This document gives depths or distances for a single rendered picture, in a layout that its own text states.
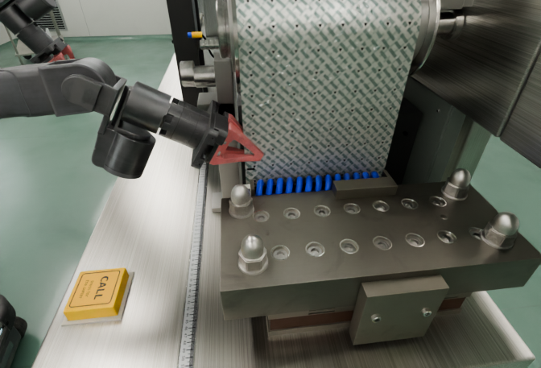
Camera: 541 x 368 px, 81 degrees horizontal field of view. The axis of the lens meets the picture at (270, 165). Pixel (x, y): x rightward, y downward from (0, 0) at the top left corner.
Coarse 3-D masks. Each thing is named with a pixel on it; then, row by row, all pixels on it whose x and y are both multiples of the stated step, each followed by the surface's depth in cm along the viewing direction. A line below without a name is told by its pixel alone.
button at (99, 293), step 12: (84, 276) 50; (96, 276) 50; (108, 276) 50; (120, 276) 50; (84, 288) 48; (96, 288) 48; (108, 288) 48; (120, 288) 48; (72, 300) 46; (84, 300) 46; (96, 300) 46; (108, 300) 46; (120, 300) 48; (72, 312) 45; (84, 312) 45; (96, 312) 46; (108, 312) 46
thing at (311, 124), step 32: (256, 96) 44; (288, 96) 44; (320, 96) 45; (352, 96) 46; (384, 96) 46; (256, 128) 47; (288, 128) 47; (320, 128) 48; (352, 128) 49; (384, 128) 49; (288, 160) 51; (320, 160) 51; (352, 160) 52; (384, 160) 53
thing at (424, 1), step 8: (424, 0) 41; (424, 8) 41; (232, 16) 39; (424, 16) 41; (232, 24) 39; (424, 24) 42; (232, 32) 39; (424, 32) 42; (232, 40) 40; (232, 48) 41; (416, 48) 44; (232, 56) 41; (232, 64) 43
